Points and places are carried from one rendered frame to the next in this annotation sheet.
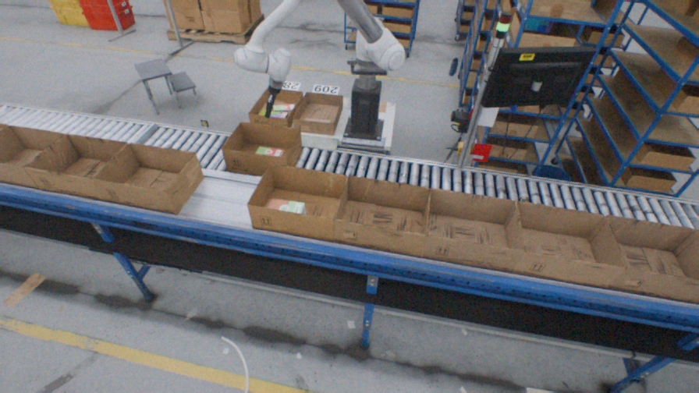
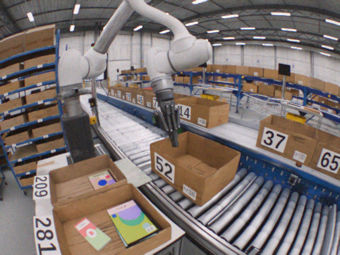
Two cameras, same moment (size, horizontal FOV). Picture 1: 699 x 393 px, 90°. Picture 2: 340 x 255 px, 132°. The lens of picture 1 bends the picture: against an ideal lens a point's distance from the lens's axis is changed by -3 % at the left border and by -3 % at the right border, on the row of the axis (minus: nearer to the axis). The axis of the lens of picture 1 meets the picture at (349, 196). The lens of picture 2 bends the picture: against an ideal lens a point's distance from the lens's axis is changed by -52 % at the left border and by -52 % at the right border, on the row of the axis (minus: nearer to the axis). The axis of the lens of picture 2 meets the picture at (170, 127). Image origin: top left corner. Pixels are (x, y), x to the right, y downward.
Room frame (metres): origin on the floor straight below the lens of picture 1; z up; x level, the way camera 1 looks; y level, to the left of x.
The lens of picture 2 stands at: (2.36, 0.90, 1.29)
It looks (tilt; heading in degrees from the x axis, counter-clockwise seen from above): 20 degrees down; 222
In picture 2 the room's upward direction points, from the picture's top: straight up
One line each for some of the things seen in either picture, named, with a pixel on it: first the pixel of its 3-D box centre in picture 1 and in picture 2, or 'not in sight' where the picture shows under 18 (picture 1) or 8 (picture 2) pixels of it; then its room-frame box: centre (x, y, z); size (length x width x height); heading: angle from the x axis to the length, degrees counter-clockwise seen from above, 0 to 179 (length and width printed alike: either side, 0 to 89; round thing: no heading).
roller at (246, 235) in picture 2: (197, 158); (263, 212); (1.79, 0.97, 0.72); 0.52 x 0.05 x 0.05; 170
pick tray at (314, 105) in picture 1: (319, 112); (84, 183); (2.26, 0.24, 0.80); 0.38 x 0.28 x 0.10; 172
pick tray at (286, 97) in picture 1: (277, 107); (105, 228); (2.30, 0.54, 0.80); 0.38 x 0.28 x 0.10; 170
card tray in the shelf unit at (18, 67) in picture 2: not in sight; (10, 72); (2.82, -1.24, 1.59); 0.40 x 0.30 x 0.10; 168
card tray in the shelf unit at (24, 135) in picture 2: not in sight; (18, 134); (2.82, -1.25, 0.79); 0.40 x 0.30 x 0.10; 171
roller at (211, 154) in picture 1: (207, 160); (252, 207); (1.78, 0.91, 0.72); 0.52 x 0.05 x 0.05; 170
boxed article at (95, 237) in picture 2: (284, 108); (91, 233); (2.36, 0.50, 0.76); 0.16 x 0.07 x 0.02; 103
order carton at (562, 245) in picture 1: (559, 244); (139, 95); (1.00, -0.92, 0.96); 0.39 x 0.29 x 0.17; 80
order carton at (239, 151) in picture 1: (264, 150); (193, 162); (1.76, 0.53, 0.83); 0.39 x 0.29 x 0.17; 81
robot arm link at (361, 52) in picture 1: (370, 38); (71, 67); (2.15, -0.09, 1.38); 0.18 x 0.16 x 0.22; 27
